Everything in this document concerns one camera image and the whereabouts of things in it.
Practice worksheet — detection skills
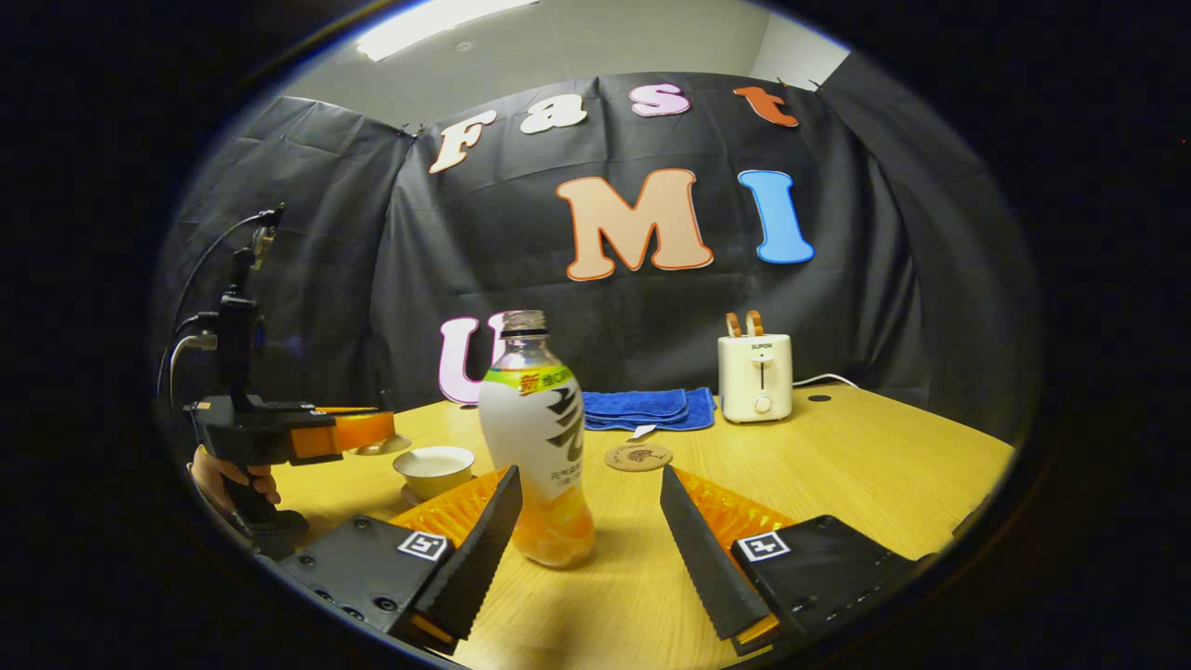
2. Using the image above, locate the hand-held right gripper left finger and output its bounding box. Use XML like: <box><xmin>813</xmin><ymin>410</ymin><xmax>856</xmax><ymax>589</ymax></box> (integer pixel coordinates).
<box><xmin>279</xmin><ymin>465</ymin><xmax>523</xmax><ymax>655</ymax></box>

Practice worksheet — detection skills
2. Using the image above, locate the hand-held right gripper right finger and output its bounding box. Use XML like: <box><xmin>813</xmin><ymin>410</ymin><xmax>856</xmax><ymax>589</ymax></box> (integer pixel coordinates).
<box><xmin>660</xmin><ymin>463</ymin><xmax>936</xmax><ymax>657</ymax></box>

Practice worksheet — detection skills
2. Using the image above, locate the cream ceramic teacup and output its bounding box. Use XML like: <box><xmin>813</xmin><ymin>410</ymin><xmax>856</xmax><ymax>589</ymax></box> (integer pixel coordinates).
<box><xmin>393</xmin><ymin>446</ymin><xmax>476</xmax><ymax>501</ymax></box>

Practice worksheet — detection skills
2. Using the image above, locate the round cork coaster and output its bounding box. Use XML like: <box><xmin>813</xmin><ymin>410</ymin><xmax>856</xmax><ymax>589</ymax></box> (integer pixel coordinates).
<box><xmin>604</xmin><ymin>442</ymin><xmax>674</xmax><ymax>473</ymax></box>

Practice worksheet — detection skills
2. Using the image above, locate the white label water bottle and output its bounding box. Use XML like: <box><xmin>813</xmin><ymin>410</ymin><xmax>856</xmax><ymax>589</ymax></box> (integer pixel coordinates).
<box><xmin>478</xmin><ymin>310</ymin><xmax>597</xmax><ymax>570</ymax></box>

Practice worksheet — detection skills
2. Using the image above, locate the blue folded towel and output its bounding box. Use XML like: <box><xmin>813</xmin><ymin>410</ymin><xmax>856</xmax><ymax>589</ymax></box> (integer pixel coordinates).
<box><xmin>582</xmin><ymin>387</ymin><xmax>717</xmax><ymax>433</ymax></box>

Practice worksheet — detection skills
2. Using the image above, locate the white toaster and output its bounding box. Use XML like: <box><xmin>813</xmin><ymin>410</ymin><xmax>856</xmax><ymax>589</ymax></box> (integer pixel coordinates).
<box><xmin>717</xmin><ymin>333</ymin><xmax>794</xmax><ymax>424</ymax></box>

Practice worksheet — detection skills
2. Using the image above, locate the black backdrop cloth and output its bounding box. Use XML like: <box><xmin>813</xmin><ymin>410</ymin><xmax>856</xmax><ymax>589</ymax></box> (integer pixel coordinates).
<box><xmin>154</xmin><ymin>70</ymin><xmax>1043</xmax><ymax>448</ymax></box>

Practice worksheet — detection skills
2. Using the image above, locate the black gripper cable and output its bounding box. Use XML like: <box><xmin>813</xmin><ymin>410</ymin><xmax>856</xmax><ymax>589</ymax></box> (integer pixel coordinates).
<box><xmin>156</xmin><ymin>209</ymin><xmax>280</xmax><ymax>401</ymax></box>

